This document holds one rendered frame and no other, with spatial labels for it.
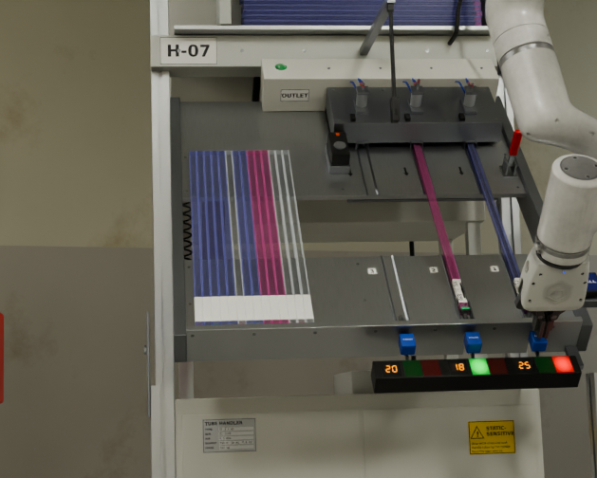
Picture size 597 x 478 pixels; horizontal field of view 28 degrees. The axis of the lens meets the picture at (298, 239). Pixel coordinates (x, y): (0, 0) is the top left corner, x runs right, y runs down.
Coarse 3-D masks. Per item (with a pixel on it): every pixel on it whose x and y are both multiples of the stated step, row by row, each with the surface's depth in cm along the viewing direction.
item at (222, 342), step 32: (448, 320) 197; (480, 320) 197; (512, 320) 198; (576, 320) 199; (192, 352) 195; (224, 352) 196; (256, 352) 196; (288, 352) 197; (320, 352) 198; (352, 352) 198; (384, 352) 199; (416, 352) 200; (448, 352) 200; (480, 352) 201; (512, 352) 202
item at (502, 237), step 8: (472, 144) 239; (472, 152) 237; (472, 160) 236; (480, 168) 233; (480, 176) 231; (480, 184) 230; (488, 184) 229; (488, 192) 227; (488, 200) 225; (488, 208) 224; (496, 208) 223; (496, 216) 221; (496, 224) 220; (496, 232) 219; (504, 232) 218; (504, 240) 216; (504, 248) 214; (504, 256) 214; (512, 256) 212; (512, 264) 211; (512, 272) 209
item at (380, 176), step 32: (192, 128) 240; (224, 128) 241; (256, 128) 242; (288, 128) 242; (320, 128) 243; (320, 160) 234; (352, 160) 235; (384, 160) 235; (416, 160) 236; (448, 160) 237; (480, 160) 237; (320, 192) 226; (352, 192) 227; (384, 192) 227; (416, 192) 228; (448, 192) 228; (480, 192) 229; (512, 192) 230
